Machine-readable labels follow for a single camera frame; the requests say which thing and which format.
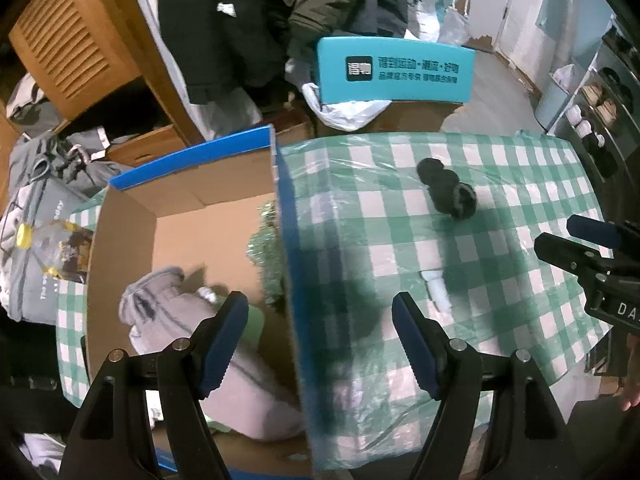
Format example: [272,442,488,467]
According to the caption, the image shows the black jacket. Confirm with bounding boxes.
[155,0,301,106]

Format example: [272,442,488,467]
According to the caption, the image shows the shoe rack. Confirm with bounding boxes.
[565,15,640,181]

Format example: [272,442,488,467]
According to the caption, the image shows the dark grey hoodie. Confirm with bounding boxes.
[10,130,131,201]

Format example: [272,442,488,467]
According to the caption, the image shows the light grey garment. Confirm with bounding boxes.
[7,75,66,136]

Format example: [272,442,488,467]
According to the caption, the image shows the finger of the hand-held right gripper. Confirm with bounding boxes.
[534,232,615,282]
[567,214,640,261]

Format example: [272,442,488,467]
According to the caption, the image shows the grey sweatshirt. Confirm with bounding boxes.
[119,267,306,441]

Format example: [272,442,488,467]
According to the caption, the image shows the black rolled socks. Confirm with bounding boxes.
[416,157,478,220]

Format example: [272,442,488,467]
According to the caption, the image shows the wooden chair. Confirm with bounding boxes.
[0,0,213,201]

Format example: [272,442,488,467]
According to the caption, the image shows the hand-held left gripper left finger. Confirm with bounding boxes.
[65,290,250,480]

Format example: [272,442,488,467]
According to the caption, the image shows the small white plastic piece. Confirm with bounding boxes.
[420,270,451,313]

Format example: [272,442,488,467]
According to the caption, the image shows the white plastic bag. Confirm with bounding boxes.
[286,57,393,133]

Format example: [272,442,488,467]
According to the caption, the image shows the grey printed garment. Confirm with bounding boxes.
[0,180,101,321]

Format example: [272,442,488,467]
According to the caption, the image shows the person's right hand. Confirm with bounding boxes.
[620,335,640,413]

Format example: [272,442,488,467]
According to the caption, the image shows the teal printed box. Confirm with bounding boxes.
[315,36,476,106]

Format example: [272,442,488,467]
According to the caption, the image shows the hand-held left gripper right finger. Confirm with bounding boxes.
[391,291,581,480]

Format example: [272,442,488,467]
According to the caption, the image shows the green checkered tablecloth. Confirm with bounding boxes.
[55,130,613,471]

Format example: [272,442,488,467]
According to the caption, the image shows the dark olive jacket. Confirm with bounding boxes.
[255,0,408,61]

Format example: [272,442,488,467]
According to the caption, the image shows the light blue bin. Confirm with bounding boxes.
[535,65,586,133]

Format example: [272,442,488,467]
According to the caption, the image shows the green cloth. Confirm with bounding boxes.
[245,305,267,348]

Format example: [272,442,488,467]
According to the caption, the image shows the clear jar with yellow lid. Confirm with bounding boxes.
[17,220,96,283]

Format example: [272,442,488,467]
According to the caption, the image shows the blue-sided cardboard box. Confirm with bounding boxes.
[82,125,336,478]

